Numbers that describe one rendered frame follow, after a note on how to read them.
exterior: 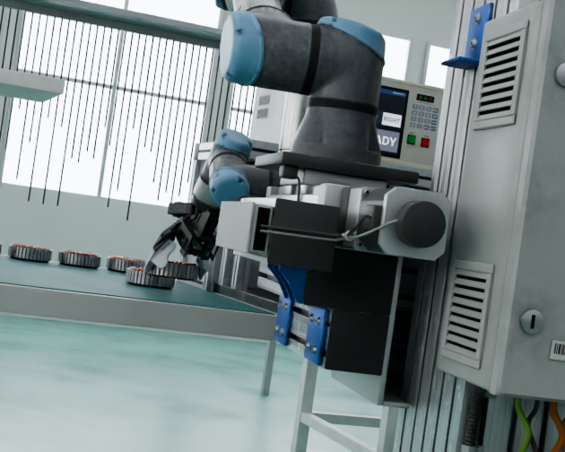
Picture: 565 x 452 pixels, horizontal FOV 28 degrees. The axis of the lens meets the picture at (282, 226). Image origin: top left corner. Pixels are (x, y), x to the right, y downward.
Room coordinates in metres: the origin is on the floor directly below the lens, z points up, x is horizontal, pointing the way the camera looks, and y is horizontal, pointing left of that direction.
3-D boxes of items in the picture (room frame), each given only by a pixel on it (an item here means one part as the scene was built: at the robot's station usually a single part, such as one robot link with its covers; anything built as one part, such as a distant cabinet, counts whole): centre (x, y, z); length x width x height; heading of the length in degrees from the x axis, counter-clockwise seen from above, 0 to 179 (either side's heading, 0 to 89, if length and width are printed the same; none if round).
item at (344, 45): (1.85, -0.06, 1.20); 0.13 x 0.12 x 0.14; 99
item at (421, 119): (2.89, -0.15, 1.22); 0.44 x 0.39 x 0.20; 110
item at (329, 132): (1.85, -0.07, 1.09); 0.15 x 0.15 x 0.10
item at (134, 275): (2.56, 0.28, 0.77); 0.11 x 0.11 x 0.04
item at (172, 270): (2.40, 0.22, 0.80); 0.11 x 0.11 x 0.04
